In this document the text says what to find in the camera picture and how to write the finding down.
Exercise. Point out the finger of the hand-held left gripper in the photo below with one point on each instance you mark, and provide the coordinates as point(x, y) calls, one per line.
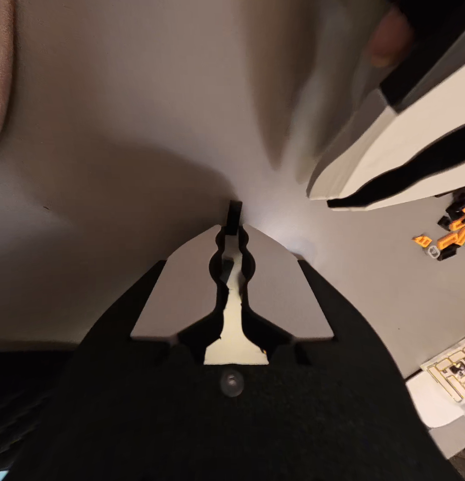
point(398, 143)
point(435, 188)

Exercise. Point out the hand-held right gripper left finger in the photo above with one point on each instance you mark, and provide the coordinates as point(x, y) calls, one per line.
point(180, 297)

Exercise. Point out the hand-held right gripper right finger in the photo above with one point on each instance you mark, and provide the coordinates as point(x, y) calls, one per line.
point(289, 297)

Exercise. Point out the pile of small lego pieces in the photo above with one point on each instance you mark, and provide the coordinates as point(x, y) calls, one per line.
point(450, 229)

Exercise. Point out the long black lego tile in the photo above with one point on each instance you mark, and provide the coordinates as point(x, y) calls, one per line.
point(234, 214)

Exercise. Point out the lego sticker sheet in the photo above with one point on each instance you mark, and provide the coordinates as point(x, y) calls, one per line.
point(454, 368)

